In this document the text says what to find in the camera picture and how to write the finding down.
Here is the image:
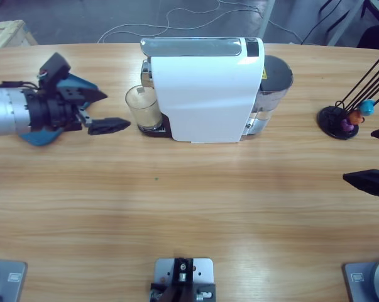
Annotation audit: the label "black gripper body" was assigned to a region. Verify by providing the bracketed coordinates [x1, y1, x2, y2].
[21, 89, 93, 133]

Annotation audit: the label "clear glass cup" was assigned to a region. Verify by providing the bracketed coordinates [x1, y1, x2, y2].
[124, 84, 164, 132]

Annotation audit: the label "silver coffee machine lever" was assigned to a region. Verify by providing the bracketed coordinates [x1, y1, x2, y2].
[140, 36, 244, 59]

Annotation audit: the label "turquoise coffee capsule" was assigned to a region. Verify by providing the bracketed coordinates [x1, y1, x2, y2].
[358, 99, 376, 116]

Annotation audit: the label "orange coffee capsule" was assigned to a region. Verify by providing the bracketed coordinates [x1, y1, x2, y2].
[348, 110, 365, 125]

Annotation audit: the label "white capsule coffee machine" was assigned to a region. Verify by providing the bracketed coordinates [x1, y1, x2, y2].
[137, 36, 294, 145]

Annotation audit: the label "blue rectangular plastic tray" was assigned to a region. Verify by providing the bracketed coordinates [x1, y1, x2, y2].
[19, 72, 101, 148]

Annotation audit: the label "black metal grid drip tray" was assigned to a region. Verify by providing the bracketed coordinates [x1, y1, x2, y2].
[137, 113, 173, 138]

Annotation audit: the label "black capsule holder with rods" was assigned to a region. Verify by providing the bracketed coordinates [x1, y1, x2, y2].
[317, 52, 379, 140]

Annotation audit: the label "light wooden crate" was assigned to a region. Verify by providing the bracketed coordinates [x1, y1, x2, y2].
[0, 20, 39, 50]

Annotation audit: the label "black chair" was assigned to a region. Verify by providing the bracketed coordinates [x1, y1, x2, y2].
[358, 24, 379, 51]

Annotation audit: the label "clear water tank black lid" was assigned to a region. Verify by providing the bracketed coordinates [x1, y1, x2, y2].
[241, 55, 294, 141]

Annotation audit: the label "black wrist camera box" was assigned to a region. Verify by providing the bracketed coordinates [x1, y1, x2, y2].
[38, 52, 72, 89]

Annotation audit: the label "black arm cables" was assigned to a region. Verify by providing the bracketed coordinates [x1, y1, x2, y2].
[0, 81, 42, 92]

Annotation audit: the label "white floor cable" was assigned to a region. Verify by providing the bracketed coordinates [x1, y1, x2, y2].
[97, 0, 303, 45]

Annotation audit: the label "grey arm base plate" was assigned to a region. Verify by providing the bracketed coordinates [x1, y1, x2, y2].
[342, 258, 379, 302]
[0, 258, 29, 302]

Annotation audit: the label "white slanted metal post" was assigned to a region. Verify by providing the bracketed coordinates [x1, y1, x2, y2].
[329, 0, 365, 47]

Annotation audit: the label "black floor cable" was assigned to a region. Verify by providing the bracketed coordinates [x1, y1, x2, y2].
[302, 6, 350, 45]

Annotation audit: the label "white upright metal post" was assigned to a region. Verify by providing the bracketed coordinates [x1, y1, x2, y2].
[257, 0, 277, 40]

